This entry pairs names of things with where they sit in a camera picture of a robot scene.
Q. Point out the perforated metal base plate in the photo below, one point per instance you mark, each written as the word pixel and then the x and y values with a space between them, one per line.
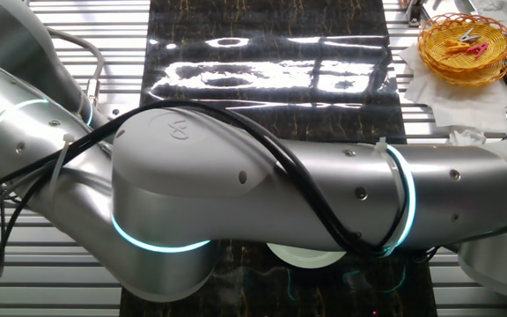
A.
pixel 117 112

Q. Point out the metal corner bracket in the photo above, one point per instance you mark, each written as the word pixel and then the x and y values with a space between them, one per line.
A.
pixel 414 13

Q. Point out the orange plastic clothespin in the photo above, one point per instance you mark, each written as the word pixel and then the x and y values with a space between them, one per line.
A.
pixel 456 46

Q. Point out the dark marble pattern mat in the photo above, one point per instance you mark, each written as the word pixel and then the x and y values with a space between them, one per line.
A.
pixel 271 66

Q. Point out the pale green round plate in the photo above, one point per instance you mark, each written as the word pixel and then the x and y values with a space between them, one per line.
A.
pixel 306 257

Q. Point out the grey plastic clothespin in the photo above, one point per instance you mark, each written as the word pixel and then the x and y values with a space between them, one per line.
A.
pixel 469 36

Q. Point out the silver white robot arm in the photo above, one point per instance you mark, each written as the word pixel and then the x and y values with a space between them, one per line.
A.
pixel 236 189

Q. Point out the yellow wicker basket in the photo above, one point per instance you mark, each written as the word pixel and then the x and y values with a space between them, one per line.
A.
pixel 495 66

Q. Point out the crumpled white tissue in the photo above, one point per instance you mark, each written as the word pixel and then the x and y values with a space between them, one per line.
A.
pixel 467 137

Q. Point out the pink plastic clothespin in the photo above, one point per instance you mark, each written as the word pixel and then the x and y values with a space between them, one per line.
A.
pixel 478 49

